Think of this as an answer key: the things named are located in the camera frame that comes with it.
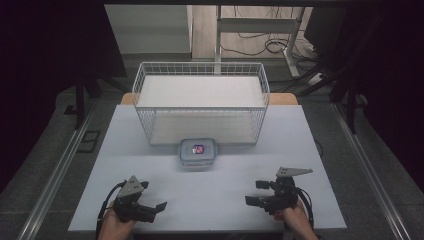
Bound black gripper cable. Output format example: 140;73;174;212
95;181;128;240
294;186;316;230

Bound aluminium rail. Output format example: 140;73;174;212
330;101;413;240
17;99;98;240

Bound white metal desk frame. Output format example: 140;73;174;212
214;4;306;78

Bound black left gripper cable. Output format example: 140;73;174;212
95;181;128;240

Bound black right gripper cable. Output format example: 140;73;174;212
294;186;316;230

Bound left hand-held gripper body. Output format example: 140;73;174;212
112;175;158;224

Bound person's left hand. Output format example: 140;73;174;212
97;209;136;240

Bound black floor cables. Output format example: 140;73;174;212
219;5;323;63

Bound clear plastic food container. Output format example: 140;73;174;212
178;137;219;168

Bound person's right hand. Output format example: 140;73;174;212
273;199;320;240

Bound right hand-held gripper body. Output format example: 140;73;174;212
261;166;314;216

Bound black metal stand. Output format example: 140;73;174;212
298;13;384;135

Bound white power strip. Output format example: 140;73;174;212
307;72;324;87

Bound white wire basket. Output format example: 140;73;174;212
131;61;271;147

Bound light wooden table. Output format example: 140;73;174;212
120;92;299;106

